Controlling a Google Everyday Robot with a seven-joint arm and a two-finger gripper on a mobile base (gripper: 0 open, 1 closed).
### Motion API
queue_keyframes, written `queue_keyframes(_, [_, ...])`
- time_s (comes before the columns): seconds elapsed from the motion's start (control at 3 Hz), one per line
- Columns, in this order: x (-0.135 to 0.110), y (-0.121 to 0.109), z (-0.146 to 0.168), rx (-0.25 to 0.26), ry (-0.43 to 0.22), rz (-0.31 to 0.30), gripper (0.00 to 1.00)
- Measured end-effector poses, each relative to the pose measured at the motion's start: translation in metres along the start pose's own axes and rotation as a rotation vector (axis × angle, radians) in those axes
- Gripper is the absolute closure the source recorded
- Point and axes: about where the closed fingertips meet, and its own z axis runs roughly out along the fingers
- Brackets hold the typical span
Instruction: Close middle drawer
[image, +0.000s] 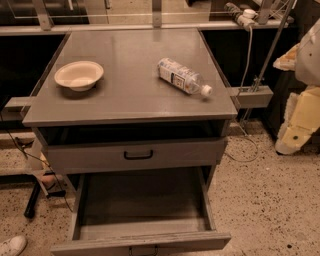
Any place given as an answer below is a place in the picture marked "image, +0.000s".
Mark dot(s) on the foam gripper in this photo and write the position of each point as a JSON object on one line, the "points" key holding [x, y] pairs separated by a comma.
{"points": [[309, 61]]}

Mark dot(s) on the grey drawer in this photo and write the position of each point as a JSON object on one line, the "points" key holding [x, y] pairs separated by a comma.
{"points": [[137, 155], [142, 213]]}

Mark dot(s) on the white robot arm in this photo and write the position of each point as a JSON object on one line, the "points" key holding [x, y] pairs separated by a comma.
{"points": [[312, 38]]}

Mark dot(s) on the grey drawer cabinet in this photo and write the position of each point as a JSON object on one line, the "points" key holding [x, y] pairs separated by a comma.
{"points": [[131, 102]]}

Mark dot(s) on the grey top drawer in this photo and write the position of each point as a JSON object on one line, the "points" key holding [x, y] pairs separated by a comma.
{"points": [[137, 155]]}

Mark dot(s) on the metal diagonal rod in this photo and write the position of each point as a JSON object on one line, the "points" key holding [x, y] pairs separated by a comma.
{"points": [[272, 8]]}

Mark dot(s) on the white power strip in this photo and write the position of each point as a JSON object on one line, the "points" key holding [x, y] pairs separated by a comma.
{"points": [[244, 18]]}

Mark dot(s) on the clear plastic water bottle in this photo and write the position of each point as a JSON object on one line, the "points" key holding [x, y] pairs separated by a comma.
{"points": [[183, 78]]}

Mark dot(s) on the cream ceramic bowl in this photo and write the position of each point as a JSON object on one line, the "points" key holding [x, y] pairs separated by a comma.
{"points": [[79, 76]]}

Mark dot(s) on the black cylindrical leg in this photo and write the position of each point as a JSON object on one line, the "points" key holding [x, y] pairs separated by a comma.
{"points": [[30, 208]]}

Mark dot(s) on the white sneaker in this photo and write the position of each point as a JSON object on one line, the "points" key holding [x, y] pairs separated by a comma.
{"points": [[13, 246]]}

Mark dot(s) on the grey metal bracket block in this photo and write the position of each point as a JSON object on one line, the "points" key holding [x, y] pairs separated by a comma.
{"points": [[248, 99]]}

